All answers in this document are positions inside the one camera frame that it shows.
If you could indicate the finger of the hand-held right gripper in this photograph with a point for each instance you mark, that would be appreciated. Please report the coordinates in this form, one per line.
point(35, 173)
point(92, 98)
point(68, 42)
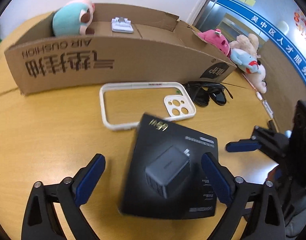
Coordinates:
point(243, 146)

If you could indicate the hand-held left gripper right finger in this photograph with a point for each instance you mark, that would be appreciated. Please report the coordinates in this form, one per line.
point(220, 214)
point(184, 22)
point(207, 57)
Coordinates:
point(218, 180)

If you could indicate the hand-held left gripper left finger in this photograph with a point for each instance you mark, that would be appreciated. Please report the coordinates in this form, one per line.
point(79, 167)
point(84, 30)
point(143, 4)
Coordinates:
point(89, 180)

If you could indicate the black charger box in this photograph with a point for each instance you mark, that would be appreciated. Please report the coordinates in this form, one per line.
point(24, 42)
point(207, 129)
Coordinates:
point(173, 175)

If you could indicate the brown cardboard box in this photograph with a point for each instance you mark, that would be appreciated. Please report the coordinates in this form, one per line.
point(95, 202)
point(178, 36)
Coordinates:
point(67, 62)

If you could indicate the wooden desktop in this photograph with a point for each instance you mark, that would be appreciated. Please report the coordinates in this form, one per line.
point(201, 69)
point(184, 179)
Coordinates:
point(55, 130)

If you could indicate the black pen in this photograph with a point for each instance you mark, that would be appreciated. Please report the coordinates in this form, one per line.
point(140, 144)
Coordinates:
point(273, 125)

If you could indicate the white marker pen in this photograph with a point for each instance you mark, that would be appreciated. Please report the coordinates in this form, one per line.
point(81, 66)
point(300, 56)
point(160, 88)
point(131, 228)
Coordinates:
point(267, 108)

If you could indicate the black sunglasses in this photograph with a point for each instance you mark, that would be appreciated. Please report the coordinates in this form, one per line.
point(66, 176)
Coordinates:
point(218, 97)

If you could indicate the pink pen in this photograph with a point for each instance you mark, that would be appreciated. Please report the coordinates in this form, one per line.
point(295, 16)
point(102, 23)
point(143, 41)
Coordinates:
point(253, 88)

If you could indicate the white phone case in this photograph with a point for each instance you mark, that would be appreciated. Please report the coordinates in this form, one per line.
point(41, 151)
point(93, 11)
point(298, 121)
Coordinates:
point(117, 127)

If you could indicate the white plush toy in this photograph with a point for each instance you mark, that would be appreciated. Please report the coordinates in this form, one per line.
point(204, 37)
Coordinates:
point(259, 80)

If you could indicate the blue plush toy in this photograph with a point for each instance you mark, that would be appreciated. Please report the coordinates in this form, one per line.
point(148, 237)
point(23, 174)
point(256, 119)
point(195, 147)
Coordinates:
point(243, 60)

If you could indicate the beige plush bear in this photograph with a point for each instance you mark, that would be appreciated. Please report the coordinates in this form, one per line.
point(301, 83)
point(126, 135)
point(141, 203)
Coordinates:
point(245, 42)

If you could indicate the pink plush toy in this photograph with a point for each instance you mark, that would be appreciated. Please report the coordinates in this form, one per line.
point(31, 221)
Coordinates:
point(215, 40)

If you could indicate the red window decoration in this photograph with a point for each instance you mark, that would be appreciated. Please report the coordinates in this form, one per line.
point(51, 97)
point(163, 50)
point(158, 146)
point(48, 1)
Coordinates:
point(303, 25)

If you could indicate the blue banner strip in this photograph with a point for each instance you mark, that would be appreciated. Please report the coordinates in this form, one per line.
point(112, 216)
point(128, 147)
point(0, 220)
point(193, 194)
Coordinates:
point(268, 27)

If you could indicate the white phone stand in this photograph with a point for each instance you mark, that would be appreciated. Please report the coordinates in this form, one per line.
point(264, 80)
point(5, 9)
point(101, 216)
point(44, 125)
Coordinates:
point(121, 27)

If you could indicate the teal plush toy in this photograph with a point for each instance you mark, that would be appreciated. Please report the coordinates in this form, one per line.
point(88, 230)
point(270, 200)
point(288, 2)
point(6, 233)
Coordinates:
point(67, 20)

